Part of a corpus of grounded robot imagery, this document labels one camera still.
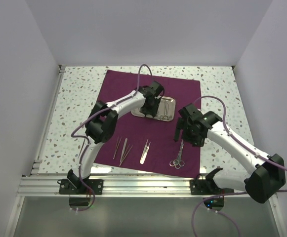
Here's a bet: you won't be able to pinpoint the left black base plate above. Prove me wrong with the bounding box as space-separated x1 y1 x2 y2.
57 178 104 195

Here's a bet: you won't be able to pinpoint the aluminium rail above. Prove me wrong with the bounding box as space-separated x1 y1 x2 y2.
30 65 66 176
16 174 277 198

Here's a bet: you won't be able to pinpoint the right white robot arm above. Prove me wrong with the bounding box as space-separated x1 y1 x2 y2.
174 104 286 203

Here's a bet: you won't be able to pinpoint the aluminium left side rail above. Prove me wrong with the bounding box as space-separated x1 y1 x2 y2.
30 65 66 176

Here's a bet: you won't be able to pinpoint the aluminium front rail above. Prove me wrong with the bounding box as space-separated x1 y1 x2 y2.
16 174 277 198

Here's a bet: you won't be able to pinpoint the steel surgical forceps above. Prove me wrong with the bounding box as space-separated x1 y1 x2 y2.
113 137 121 159

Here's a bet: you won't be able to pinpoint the purple surgical cloth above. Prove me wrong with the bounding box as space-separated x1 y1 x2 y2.
95 70 201 178

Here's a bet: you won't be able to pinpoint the steel instrument tray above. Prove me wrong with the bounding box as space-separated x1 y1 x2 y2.
131 96 176 122

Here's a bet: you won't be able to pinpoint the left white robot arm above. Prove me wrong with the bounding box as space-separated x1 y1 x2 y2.
67 81 164 194

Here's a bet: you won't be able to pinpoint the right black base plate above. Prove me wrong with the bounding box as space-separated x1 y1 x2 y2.
189 174 234 195

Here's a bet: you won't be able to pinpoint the steel scalpel handle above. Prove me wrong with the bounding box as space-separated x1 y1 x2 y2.
140 139 149 164
143 142 151 163

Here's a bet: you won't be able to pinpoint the steel surgical scissors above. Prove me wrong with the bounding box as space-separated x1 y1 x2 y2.
169 146 185 169

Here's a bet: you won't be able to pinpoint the steel hemostat clamp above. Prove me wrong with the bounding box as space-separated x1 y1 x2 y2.
160 101 171 121

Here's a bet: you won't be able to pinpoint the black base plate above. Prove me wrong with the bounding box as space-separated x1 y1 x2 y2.
57 178 104 195
189 174 234 195

